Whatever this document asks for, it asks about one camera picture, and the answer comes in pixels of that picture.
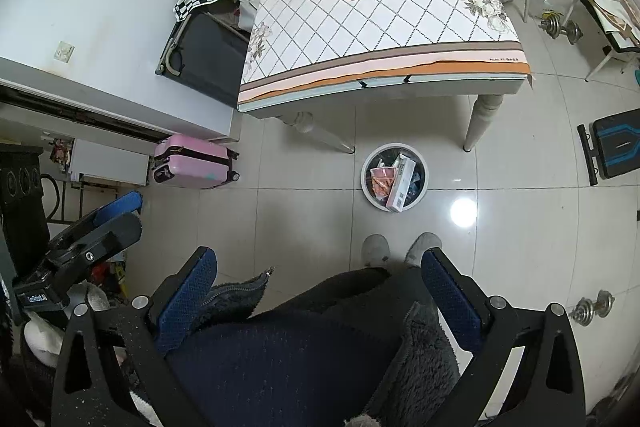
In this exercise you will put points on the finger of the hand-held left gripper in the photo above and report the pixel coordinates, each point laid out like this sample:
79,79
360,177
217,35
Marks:
117,232
120,204

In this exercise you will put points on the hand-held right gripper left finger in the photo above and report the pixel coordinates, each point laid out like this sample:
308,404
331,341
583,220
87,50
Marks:
185,297

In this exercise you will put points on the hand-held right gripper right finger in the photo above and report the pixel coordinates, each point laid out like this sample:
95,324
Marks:
452,302

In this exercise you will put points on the blue plastic wrapper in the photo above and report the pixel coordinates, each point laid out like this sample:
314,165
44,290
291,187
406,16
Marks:
415,189

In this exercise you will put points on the white and pink medicine box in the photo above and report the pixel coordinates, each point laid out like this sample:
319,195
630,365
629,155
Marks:
402,187

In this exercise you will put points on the orange packet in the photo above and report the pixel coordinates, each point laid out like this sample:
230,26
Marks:
382,182

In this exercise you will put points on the round white trash bin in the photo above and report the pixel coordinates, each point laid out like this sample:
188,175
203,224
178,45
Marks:
366,179

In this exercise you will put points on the white low cabinet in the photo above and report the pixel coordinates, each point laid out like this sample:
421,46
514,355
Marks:
110,162

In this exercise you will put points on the grey slipper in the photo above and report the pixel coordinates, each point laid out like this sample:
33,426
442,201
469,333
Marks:
376,252
420,249

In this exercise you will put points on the dark fleece jacket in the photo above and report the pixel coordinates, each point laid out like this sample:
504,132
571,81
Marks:
430,372

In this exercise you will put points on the pink suitcase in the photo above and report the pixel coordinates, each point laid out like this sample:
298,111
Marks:
190,159

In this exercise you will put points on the black speaker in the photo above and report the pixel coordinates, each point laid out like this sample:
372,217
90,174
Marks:
20,187

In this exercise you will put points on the navy sweater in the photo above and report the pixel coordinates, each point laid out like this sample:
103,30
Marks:
280,367

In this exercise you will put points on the metal dumbbell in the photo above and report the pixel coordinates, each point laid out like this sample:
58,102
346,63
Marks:
587,309
555,24

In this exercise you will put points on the black and blue fitness board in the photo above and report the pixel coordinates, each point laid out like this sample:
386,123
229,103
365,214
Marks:
620,142

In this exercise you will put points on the table with patterned tablecloth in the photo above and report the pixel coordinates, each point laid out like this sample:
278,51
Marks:
400,7

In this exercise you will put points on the cream cloth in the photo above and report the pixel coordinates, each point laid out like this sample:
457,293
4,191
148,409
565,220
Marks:
607,2

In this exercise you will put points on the white wall socket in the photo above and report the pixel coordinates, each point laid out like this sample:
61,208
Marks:
64,52

